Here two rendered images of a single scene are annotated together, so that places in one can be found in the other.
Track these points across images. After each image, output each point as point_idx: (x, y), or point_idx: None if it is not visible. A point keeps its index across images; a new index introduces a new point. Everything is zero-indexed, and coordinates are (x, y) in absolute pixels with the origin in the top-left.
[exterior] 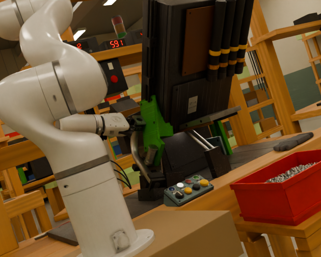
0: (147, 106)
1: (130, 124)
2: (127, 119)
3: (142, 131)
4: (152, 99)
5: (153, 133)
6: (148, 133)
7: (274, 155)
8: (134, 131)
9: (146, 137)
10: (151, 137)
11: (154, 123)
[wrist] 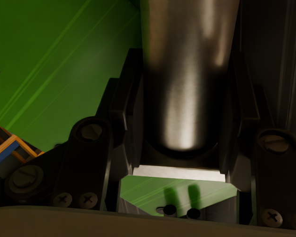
0: (184, 181)
1: (230, 134)
2: (237, 221)
3: (140, 27)
4: (157, 213)
5: (8, 99)
6: (56, 67)
7: None
8: (157, 47)
9: (51, 19)
10: (6, 62)
11: (55, 146)
